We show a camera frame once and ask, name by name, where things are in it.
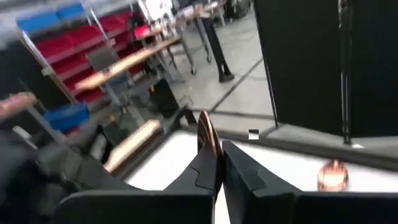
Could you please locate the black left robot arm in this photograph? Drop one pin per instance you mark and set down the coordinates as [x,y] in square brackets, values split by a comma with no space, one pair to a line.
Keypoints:
[62,168]

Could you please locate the wooden workbench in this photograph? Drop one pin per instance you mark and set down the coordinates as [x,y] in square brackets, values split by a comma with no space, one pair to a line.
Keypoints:
[15,105]
[124,63]

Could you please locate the blue storage bin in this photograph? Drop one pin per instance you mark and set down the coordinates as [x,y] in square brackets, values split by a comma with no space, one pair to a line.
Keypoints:
[66,116]

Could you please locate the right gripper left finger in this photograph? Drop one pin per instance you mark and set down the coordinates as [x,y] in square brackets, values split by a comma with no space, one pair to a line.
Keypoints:
[202,174]

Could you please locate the plywood base board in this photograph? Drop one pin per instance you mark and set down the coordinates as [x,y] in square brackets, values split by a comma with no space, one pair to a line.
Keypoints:
[133,146]

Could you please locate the black white square marker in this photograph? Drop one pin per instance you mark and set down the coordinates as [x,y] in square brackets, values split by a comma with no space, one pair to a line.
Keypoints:
[253,137]

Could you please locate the black folding partition screen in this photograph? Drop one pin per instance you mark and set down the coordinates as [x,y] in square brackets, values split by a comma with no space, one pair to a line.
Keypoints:
[304,62]

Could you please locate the copper spoon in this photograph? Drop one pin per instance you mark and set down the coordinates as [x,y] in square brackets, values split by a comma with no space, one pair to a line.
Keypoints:
[332,177]
[206,130]

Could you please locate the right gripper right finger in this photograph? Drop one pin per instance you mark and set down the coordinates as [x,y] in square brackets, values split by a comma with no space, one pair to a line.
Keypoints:
[252,193]

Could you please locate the black computer case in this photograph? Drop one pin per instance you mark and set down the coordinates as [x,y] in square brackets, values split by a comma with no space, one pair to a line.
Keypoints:
[164,99]

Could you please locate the shelf rack with bins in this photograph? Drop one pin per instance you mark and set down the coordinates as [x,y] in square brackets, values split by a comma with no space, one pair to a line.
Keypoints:
[77,34]

